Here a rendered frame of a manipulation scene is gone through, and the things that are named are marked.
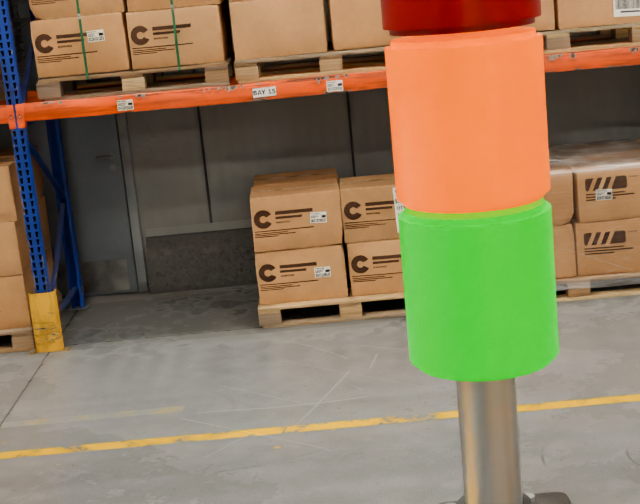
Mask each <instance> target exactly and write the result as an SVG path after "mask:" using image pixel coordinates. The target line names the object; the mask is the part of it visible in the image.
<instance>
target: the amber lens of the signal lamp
mask: <svg viewBox="0 0 640 504"><path fill-rule="evenodd" d="M384 50H385V63H386V75H387V87H388V100H389V112H390V124H391V136H392V149H393V161H394V173H395V186H396V198H397V200H398V201H399V202H400V203H402V204H403V205H404V206H405V207H406V208H408V209H411V210H415V211H420V212H427V213H444V214H448V213H475V212H487V211H495V210H503V209H508V208H514V207H519V206H523V205H526V204H530V203H533V202H535V201H537V200H540V199H541V198H542V197H543V196H544V195H545V193H547V192H548V191H549V190H550V189H551V186H550V167H549V148H548V130H547V111H546V92H545V73H544V54H543V35H542V34H541V33H536V29H535V28H534V27H511V28H503V29H495V30H487V31H477V32H467V33H455V34H442V35H426V36H407V37H402V38H397V39H393V40H391V41H390V46H387V47H385V48H384Z"/></svg>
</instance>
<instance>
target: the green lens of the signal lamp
mask: <svg viewBox="0 0 640 504"><path fill-rule="evenodd" d="M398 222H399V235H400V247H401V259H402V272H403V284H404V296H405V308H406V321H407V333H408V345H409V357H410V361H411V362H412V364H413V365H414V366H416V367H417V368H419V370H420V371H422V372H424V373H426V374H428V375H430V376H434V377H437V378H441V379H447V380H454V381H472V382H478V381H496V380H503V379H510V378H515V377H519V376H523V375H528V374H531V373H533V372H536V371H538V370H541V369H542V368H544V367H545V366H547V365H548V364H550V362H551V361H552V360H553V359H555V358H556V356H557V355H558V353H559V337H558V318H557V299H556V280H555V261H554V243H553V224H552V207H551V203H549V202H547V201H546V200H544V197H542V198H541V199H540V200H537V201H535V202H533V203H530V204H526V205H523V206H519V207H514V208H508V209H503V210H495V211H487V212H475V213H448V214H444V213H427V212H420V211H415V210H411V209H408V208H406V207H405V208H404V210H403V211H402V212H401V213H399V216H398Z"/></svg>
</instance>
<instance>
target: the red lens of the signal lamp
mask: <svg viewBox="0 0 640 504"><path fill-rule="evenodd" d="M380 1H381V14H382V26H383V29H384V30H389V33H390V35H391V36H426V35H442V34H455V33H467V32H477V31H487V30H495V29H503V28H511V27H517V26H523V25H528V24H532V23H535V17H538V16H541V0H380Z"/></svg>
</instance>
